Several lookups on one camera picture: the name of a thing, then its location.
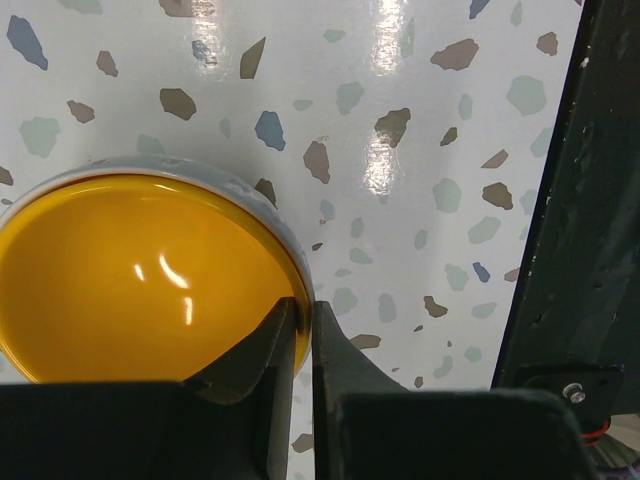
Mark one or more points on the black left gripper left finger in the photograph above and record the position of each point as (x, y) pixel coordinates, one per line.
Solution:
(228, 421)

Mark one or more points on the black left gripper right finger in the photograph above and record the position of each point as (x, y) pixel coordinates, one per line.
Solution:
(367, 426)

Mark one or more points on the yellow rimmed bowl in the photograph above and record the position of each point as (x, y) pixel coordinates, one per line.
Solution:
(142, 268)

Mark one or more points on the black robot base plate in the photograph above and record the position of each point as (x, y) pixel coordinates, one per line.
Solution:
(573, 327)

